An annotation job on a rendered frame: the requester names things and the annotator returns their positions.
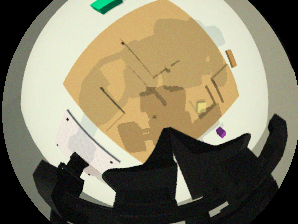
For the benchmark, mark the small purple block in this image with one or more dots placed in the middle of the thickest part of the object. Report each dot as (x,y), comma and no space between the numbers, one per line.
(221,132)

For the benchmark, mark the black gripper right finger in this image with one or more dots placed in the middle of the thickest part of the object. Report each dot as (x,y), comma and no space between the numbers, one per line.
(198,161)

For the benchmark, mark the green rectangular block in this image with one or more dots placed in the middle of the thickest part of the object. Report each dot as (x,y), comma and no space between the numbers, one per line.
(104,6)

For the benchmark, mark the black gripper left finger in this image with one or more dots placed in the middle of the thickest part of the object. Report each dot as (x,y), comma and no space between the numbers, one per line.
(159,171)

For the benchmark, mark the small orange flat block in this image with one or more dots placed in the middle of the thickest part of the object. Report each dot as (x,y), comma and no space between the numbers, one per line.
(231,58)

